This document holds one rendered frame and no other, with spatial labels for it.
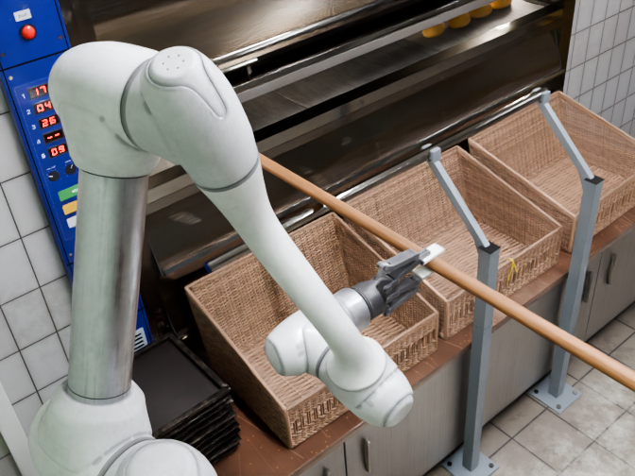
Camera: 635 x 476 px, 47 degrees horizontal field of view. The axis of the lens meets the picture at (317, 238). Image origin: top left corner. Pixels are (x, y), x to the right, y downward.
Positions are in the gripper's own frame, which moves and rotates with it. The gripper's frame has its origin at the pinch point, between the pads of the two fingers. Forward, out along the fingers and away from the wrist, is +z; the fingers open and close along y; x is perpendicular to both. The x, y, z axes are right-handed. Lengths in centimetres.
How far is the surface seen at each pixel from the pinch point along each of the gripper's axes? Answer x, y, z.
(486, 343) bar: -12, 59, 39
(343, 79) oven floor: -85, 2, 51
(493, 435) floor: -17, 120, 55
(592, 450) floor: 11, 120, 75
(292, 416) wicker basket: -23, 51, -24
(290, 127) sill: -72, 2, 19
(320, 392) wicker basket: -23, 48, -15
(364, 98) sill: -72, 3, 48
